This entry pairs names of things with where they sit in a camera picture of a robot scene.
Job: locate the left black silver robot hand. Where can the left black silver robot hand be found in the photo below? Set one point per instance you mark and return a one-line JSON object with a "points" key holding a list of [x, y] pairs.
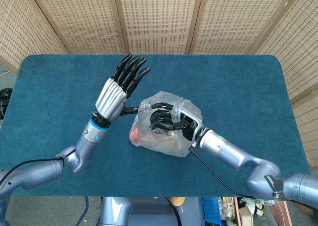
{"points": [[110, 97]]}

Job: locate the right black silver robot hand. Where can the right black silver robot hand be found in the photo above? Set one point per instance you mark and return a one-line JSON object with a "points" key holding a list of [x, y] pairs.
{"points": [[171, 119]]}

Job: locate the clear plastic bag with food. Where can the clear plastic bag with food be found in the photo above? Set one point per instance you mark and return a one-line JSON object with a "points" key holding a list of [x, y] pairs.
{"points": [[164, 144]]}

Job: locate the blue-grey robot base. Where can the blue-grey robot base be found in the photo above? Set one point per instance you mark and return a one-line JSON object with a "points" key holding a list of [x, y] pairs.
{"points": [[139, 213]]}

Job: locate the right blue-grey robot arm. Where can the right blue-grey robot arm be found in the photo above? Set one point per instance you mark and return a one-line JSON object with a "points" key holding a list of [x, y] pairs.
{"points": [[248, 161]]}

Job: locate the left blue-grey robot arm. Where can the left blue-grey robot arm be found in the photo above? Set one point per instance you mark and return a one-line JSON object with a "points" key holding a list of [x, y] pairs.
{"points": [[49, 166]]}

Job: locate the red fruit inside bag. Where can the red fruit inside bag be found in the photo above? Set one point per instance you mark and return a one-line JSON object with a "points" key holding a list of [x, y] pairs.
{"points": [[137, 134]]}

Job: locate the blue carpet table mat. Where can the blue carpet table mat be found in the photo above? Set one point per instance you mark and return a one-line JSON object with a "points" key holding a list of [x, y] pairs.
{"points": [[223, 87]]}

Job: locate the bamboo folding screen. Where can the bamboo folding screen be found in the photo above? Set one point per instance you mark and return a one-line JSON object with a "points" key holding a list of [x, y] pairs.
{"points": [[159, 20]]}

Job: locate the blue plastic crate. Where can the blue plastic crate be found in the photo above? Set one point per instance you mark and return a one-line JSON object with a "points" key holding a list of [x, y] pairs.
{"points": [[211, 211]]}

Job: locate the black device on floor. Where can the black device on floor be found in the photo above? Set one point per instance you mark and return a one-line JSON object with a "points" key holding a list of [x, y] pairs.
{"points": [[5, 94]]}

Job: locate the clear plastic bottle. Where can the clear plastic bottle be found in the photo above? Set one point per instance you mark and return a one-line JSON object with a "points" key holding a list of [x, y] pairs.
{"points": [[228, 211]]}

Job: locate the white plush toy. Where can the white plush toy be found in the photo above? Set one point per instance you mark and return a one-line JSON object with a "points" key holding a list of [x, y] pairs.
{"points": [[252, 204]]}

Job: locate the pink storage box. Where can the pink storage box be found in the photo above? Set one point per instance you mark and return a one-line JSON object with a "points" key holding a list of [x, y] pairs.
{"points": [[278, 213]]}

